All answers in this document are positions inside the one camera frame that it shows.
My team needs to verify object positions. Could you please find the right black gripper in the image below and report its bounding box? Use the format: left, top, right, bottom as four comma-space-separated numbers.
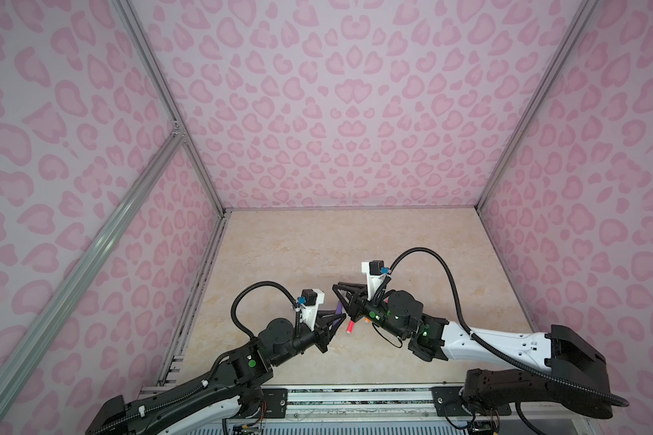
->
331, 283, 409, 340

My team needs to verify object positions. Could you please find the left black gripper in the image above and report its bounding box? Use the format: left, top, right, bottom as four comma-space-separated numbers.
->
273, 308, 346, 369

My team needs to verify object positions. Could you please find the purple marker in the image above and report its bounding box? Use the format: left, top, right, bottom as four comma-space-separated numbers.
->
331, 310, 346, 330

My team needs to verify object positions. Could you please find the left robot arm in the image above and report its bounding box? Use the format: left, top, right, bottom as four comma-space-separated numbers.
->
85, 314, 346, 434

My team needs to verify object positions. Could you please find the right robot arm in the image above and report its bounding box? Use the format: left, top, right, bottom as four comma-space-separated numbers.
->
332, 282, 625, 420

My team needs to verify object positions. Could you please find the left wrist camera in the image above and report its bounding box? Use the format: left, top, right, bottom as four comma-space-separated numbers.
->
297, 289, 325, 331

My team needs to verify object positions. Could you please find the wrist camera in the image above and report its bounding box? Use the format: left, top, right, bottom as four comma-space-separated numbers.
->
361, 260, 389, 301
297, 289, 325, 331

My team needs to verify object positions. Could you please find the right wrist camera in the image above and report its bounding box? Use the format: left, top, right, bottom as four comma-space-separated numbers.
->
361, 260, 389, 301

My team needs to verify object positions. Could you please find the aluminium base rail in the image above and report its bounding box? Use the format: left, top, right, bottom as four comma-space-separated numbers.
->
123, 382, 605, 435

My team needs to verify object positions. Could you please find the left black corrugated cable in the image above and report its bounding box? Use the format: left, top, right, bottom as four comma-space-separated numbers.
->
229, 280, 300, 341

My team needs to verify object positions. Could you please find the black corrugated cable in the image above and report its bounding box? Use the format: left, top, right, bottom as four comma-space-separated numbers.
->
229, 280, 300, 341
383, 246, 631, 409

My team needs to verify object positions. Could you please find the right black corrugated cable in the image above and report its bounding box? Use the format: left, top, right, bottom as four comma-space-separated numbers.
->
383, 246, 631, 409

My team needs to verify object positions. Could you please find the left corner aluminium post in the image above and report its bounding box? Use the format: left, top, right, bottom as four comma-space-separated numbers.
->
110, 0, 227, 218

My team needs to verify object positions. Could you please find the corner aluminium post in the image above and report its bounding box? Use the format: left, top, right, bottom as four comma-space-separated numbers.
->
110, 0, 227, 218
475, 0, 602, 214

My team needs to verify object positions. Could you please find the diagonal aluminium frame bar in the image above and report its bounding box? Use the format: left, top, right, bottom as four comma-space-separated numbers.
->
0, 132, 185, 422

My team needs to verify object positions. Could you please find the right corner aluminium post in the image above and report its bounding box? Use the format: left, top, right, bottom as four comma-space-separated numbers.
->
475, 0, 602, 214

